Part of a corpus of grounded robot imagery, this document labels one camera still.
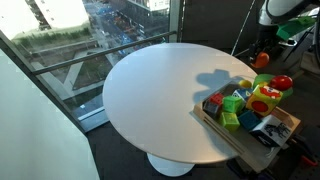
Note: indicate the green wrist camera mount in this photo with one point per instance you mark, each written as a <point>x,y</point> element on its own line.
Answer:
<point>293,28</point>

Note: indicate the orange toy orange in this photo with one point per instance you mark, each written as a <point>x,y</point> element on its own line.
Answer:
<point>261,60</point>

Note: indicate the beige cardboard box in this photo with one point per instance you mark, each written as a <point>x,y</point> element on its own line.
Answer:
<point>310,62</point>

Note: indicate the white cube with zebra print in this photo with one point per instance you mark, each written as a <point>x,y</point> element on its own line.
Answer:
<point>271,130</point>

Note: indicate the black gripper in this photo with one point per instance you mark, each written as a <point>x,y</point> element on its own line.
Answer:
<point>266,38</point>

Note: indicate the large multicolour picture cube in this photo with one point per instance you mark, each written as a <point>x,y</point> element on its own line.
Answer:
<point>260,106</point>

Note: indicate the red toy tomato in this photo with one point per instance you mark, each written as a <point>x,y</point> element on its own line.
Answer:
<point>281,82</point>

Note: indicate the blue picture block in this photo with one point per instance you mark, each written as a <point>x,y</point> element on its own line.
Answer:
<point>243,93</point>

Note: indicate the white table pedestal base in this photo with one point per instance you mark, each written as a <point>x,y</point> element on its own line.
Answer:
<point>170,168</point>

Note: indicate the metal window railing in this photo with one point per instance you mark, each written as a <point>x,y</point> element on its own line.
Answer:
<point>100,53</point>

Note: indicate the black robot mounting stand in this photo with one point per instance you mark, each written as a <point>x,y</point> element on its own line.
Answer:
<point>296,143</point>

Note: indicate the teal toy block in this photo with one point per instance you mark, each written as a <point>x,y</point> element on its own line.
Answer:
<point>249,120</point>

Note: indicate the yellow toy lemon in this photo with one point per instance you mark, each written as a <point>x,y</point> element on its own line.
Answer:
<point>245,83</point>

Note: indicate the green toy block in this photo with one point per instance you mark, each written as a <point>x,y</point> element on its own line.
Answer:
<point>232,104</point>
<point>229,121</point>

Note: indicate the green plastic bowl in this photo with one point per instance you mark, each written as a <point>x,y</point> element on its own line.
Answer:
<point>261,79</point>

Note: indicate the dark window frame post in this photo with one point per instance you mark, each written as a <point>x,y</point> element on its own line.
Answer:
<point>176,20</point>

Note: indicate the grey toy block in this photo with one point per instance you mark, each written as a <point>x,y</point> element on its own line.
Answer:
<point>211,109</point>

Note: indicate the red toy block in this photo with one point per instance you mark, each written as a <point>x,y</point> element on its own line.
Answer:
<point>216,98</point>

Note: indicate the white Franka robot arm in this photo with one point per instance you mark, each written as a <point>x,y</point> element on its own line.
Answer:
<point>283,8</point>

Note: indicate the wooden tray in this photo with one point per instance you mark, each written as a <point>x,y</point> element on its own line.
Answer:
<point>246,143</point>

